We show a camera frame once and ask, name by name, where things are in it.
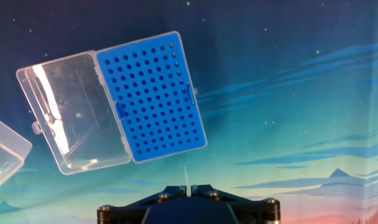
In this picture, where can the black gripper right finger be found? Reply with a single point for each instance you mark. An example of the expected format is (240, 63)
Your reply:
(257, 214)

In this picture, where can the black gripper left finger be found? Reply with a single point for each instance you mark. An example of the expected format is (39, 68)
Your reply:
(123, 214)

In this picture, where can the small clear pipette tip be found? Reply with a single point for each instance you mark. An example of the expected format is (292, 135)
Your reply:
(186, 180)

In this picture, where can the blue pipette tip rack box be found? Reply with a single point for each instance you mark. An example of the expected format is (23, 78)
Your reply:
(151, 99)

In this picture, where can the white pipette tip rack box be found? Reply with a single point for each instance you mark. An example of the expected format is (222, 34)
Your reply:
(5, 146)

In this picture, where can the printed forest sunset cloth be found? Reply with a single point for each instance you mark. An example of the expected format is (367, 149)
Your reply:
(270, 93)

